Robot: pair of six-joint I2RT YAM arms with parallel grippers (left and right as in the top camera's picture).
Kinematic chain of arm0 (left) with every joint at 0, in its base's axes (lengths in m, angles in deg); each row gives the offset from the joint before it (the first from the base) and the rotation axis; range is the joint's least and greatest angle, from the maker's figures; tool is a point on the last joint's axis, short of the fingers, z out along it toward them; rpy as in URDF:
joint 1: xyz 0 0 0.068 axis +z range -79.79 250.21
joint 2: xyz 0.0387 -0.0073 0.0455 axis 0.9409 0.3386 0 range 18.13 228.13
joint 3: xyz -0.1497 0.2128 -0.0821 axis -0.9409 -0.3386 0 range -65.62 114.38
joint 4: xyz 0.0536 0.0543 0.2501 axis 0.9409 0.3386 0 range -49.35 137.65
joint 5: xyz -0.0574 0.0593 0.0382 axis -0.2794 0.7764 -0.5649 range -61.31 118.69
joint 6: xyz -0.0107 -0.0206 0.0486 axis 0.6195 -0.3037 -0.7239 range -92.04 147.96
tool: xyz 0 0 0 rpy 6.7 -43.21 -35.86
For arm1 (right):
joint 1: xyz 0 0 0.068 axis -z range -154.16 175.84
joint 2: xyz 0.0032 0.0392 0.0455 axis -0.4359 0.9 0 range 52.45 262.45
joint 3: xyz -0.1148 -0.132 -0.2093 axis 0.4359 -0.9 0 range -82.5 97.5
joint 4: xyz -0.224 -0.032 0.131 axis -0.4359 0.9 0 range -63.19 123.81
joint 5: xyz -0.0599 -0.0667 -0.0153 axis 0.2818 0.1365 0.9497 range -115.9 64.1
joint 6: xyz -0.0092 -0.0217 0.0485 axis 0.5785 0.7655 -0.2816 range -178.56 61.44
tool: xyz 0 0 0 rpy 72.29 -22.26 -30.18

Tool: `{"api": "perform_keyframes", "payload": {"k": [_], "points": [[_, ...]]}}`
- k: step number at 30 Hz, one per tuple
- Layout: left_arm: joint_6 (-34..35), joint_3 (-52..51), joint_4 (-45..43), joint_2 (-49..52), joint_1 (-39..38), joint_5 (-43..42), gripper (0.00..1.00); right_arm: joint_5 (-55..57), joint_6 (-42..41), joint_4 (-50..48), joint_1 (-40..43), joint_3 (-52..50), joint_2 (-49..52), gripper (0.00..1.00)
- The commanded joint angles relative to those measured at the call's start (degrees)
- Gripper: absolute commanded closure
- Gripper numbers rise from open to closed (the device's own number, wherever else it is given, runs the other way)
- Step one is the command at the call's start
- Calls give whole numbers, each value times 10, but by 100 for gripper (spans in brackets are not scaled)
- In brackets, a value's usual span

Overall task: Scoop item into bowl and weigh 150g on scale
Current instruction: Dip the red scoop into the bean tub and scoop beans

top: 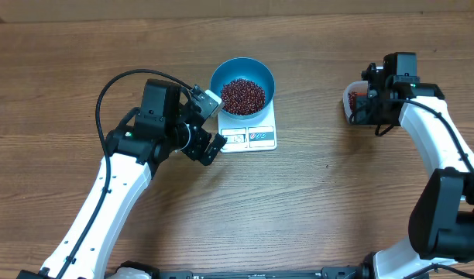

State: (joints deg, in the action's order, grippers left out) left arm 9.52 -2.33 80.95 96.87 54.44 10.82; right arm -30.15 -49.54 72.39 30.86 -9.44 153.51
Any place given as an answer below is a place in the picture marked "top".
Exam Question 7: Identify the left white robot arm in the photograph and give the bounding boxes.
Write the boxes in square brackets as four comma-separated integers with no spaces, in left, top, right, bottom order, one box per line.
[18,79,226,278]

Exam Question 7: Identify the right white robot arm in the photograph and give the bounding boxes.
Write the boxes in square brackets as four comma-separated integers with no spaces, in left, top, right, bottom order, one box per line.
[342,52,474,278]

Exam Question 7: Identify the white digital kitchen scale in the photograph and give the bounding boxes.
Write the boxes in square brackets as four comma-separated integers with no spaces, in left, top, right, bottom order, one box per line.
[218,101,278,153]

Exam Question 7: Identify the red beans in bowl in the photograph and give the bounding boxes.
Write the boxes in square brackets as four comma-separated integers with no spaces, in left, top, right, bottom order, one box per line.
[221,78,266,115]

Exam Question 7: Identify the blue metal bowl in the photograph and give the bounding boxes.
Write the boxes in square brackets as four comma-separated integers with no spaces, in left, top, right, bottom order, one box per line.
[210,57,276,116]

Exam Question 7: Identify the clear plastic container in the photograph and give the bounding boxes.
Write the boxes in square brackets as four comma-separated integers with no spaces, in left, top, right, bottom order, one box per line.
[342,81,369,125]

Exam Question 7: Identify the red beans in container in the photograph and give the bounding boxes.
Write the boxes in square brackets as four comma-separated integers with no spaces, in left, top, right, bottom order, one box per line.
[348,91,357,112]

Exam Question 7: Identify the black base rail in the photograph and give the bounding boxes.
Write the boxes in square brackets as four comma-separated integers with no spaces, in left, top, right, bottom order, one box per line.
[105,261,375,279]

